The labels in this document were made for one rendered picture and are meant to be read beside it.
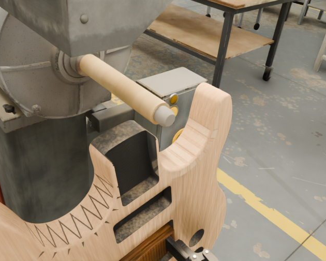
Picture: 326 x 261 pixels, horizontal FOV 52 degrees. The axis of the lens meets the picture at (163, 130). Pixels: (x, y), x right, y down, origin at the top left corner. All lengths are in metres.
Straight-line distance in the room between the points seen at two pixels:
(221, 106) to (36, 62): 0.30
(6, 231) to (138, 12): 0.21
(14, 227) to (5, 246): 0.02
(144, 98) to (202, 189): 0.17
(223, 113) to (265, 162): 2.06
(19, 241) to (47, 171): 0.57
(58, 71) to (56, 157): 0.36
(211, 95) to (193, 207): 0.18
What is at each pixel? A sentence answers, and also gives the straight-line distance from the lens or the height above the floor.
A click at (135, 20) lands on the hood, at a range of 0.26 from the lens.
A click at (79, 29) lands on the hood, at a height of 1.40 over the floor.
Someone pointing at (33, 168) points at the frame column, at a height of 0.92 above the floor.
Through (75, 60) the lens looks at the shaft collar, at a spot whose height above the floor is 1.26.
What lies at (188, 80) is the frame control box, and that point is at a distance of 0.83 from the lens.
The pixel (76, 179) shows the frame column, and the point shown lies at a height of 0.82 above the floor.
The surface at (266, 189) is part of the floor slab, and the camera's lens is 2.28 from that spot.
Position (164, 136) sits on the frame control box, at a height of 1.01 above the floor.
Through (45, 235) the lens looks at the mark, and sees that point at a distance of 0.39.
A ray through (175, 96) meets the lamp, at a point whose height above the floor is 1.11.
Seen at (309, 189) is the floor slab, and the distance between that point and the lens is 2.42.
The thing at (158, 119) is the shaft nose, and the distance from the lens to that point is 0.42.
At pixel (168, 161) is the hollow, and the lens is 0.44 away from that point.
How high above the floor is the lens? 1.48
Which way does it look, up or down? 35 degrees down
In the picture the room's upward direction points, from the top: 6 degrees clockwise
